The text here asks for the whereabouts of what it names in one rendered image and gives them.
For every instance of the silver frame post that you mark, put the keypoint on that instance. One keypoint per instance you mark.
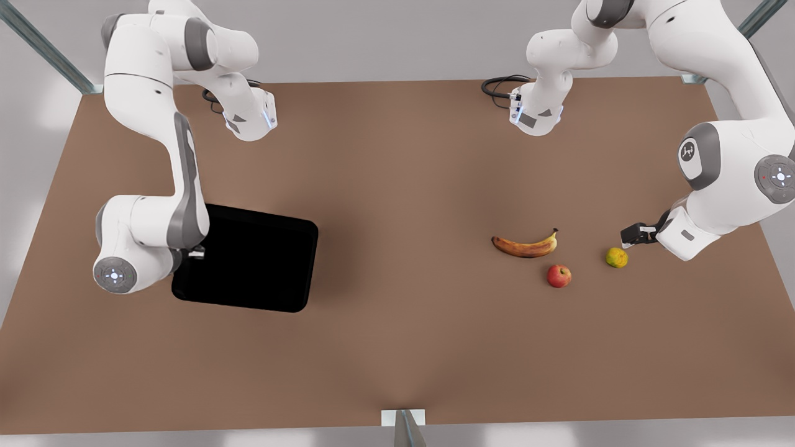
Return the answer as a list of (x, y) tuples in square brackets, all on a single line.
[(43, 46), (751, 22), (405, 428)]

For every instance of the red apple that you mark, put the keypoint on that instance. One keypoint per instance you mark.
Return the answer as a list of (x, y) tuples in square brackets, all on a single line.
[(559, 276)]

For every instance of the yellow green pear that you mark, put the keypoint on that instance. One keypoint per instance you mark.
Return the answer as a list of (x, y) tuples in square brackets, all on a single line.
[(617, 257)]

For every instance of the black rectangular tray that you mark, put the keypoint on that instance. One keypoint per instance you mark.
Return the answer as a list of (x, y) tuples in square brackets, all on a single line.
[(254, 261)]

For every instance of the yellow brown banana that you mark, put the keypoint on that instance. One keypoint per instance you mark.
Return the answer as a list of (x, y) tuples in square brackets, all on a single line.
[(525, 248)]

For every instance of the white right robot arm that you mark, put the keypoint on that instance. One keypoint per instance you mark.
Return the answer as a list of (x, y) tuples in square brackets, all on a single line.
[(149, 124)]

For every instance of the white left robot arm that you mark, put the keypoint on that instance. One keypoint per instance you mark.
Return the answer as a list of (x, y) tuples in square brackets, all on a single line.
[(726, 93)]

